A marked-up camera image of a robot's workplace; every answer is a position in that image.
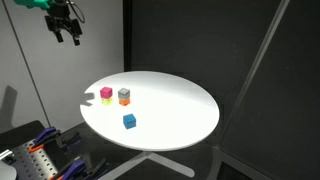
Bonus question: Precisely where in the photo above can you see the orange block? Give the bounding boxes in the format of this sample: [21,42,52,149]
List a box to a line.
[118,97,131,107]

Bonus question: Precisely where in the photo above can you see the black clamp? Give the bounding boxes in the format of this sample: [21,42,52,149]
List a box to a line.
[55,131,83,152]
[83,157,112,180]

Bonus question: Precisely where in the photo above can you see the gray block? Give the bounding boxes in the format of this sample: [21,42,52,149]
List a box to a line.
[117,87,131,100]

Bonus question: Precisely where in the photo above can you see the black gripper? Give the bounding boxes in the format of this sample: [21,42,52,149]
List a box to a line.
[44,4,84,47]

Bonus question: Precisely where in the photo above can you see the blue block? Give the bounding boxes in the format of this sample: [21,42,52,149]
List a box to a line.
[122,113,137,130]

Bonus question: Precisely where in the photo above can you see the yellow-green block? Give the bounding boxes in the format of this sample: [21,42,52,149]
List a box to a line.
[100,96,114,107]

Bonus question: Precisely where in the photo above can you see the purple clamp orange tips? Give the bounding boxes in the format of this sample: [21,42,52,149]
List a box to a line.
[49,157,87,180]
[28,126,63,154]

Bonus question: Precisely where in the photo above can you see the white table base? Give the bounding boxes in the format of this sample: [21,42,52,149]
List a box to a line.
[99,150,196,180]

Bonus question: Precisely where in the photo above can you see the white rounded robot base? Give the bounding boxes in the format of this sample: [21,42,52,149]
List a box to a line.
[0,160,18,180]

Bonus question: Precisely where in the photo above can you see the pink block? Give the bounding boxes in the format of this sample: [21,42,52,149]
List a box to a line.
[99,86,114,100]

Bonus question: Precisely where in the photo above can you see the round white table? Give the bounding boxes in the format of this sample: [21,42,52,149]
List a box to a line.
[79,70,221,152]

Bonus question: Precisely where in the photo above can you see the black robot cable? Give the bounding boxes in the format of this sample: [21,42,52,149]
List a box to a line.
[65,0,86,25]

